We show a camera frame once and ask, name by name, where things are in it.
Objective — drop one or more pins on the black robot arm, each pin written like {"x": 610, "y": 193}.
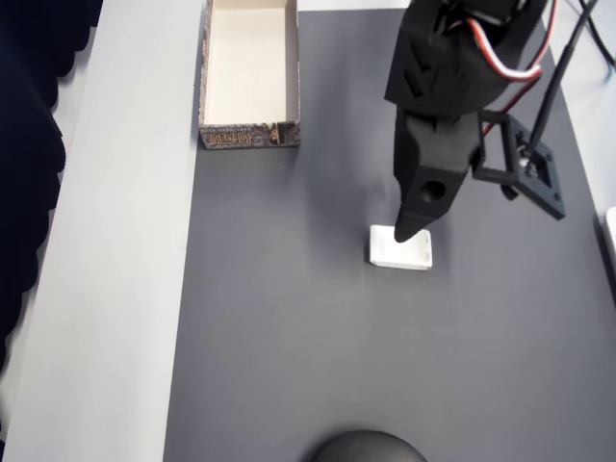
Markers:
{"x": 520, "y": 9}

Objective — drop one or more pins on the grey rubber mat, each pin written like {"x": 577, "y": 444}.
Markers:
{"x": 337, "y": 337}

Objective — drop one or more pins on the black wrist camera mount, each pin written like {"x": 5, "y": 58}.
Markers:
{"x": 544, "y": 183}

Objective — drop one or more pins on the black round stand base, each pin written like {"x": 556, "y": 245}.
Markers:
{"x": 368, "y": 443}

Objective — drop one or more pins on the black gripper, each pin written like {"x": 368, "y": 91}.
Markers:
{"x": 429, "y": 179}

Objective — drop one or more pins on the small white block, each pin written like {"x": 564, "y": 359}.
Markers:
{"x": 414, "y": 252}

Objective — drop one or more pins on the patterned brown cardboard box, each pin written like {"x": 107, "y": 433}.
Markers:
{"x": 250, "y": 62}

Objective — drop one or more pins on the white flat device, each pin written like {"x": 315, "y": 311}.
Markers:
{"x": 608, "y": 240}

